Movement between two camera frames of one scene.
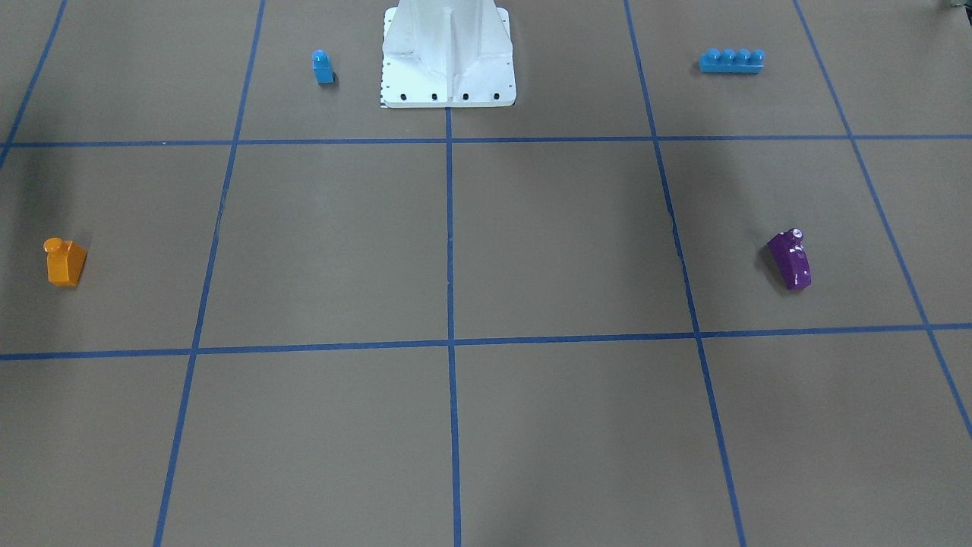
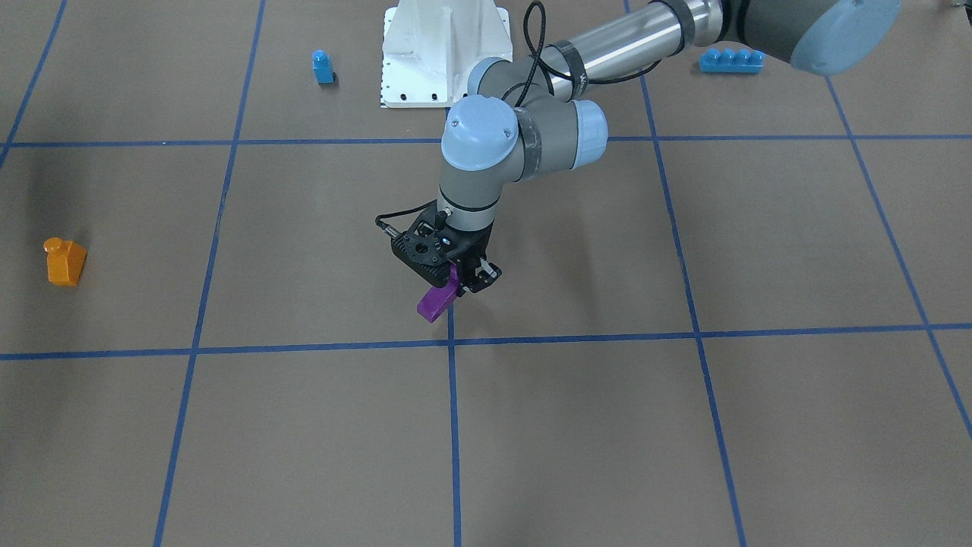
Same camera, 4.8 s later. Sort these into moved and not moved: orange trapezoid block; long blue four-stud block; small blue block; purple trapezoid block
Moved: purple trapezoid block
Not moved: long blue four-stud block; small blue block; orange trapezoid block
